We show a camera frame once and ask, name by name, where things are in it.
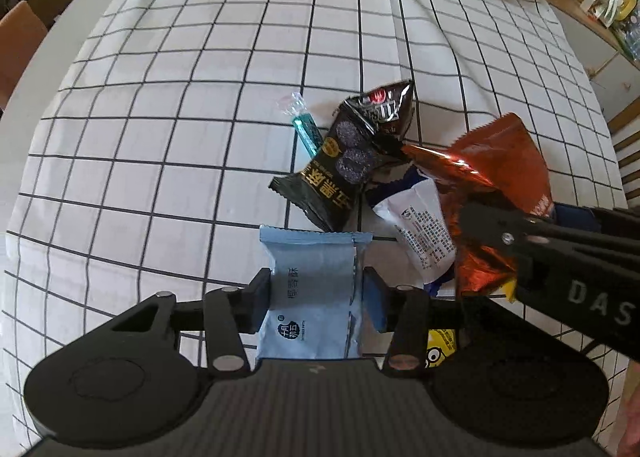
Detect black cookie snack packet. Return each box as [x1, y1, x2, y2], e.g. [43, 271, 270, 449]
[269, 96, 383, 233]

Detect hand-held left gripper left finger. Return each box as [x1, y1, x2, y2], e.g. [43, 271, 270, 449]
[107, 268, 274, 381]

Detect light blue snack packet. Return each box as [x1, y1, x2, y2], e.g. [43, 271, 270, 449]
[258, 225, 374, 364]

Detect copper foil snack packet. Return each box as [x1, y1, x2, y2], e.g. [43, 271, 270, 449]
[401, 112, 557, 305]

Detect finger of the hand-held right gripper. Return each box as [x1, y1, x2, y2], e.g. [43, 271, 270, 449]
[459, 201, 640, 289]
[554, 204, 640, 241]

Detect white and blue snack packet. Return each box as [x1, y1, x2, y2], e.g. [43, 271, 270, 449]
[366, 171, 457, 294]

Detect slatted wooden chair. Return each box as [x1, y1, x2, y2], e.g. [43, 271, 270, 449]
[607, 109, 640, 212]

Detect dark brown snack packet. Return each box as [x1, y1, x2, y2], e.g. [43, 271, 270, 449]
[345, 79, 416, 144]

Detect pink backed chair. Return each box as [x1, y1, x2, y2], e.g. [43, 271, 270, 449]
[0, 0, 49, 112]

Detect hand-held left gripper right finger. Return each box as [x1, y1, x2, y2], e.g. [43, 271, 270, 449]
[363, 266, 531, 374]

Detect person's right forearm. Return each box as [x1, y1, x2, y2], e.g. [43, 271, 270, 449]
[617, 394, 640, 457]

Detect yellow cartoon snack packet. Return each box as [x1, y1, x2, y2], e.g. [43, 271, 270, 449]
[424, 328, 459, 369]

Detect checkered white tablecloth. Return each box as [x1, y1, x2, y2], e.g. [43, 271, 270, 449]
[0, 0, 628, 443]

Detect teal candy stick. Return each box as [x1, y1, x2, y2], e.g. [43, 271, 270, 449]
[280, 91, 322, 158]

